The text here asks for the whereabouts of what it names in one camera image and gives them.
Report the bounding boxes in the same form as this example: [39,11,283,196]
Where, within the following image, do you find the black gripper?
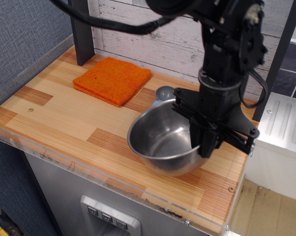
[173,69,260,158]

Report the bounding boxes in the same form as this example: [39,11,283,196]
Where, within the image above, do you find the stainless steel pot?
[127,99,208,176]

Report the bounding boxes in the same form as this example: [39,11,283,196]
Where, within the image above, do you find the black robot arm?
[147,0,267,158]

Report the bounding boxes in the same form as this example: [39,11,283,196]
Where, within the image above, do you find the blue grey measuring scoop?
[152,86,176,107]

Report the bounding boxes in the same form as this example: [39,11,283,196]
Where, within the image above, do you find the white ribbed box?
[244,93,296,200]

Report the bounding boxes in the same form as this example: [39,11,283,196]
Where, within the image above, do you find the clear acrylic table guard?
[0,117,234,236]

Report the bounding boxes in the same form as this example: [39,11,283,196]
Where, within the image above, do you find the orange folded cloth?
[73,57,151,107]

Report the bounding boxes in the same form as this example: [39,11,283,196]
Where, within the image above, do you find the grey cabinet with button panel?
[26,154,204,236]

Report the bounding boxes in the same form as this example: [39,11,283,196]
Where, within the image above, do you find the yellow object at corner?
[0,228,8,236]

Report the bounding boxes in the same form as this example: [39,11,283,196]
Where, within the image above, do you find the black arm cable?
[49,0,176,34]

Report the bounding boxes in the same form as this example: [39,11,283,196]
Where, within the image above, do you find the dark left frame post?
[68,0,94,66]

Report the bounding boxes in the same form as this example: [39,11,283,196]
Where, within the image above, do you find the dark frame post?
[253,0,296,121]
[68,0,94,66]

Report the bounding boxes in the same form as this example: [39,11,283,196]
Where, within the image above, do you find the dark right frame post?
[253,0,296,121]

